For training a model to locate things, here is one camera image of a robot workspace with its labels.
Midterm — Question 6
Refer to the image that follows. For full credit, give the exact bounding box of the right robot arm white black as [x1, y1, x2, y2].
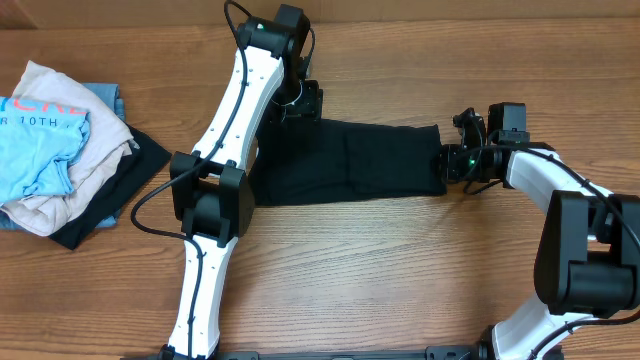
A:
[425, 103, 639, 360]

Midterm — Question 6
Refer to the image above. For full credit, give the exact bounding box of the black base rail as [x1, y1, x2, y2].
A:
[119, 344, 566, 360]

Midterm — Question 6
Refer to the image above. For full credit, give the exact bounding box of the light blue printed t-shirt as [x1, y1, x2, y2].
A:
[1, 97, 90, 203]

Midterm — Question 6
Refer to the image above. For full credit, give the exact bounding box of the black t-shirt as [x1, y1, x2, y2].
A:
[249, 119, 447, 206]

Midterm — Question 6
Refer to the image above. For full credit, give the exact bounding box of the beige folded garment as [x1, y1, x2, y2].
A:
[1, 61, 137, 236]

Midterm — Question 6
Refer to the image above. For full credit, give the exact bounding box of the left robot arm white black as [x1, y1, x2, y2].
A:
[159, 6, 323, 359]

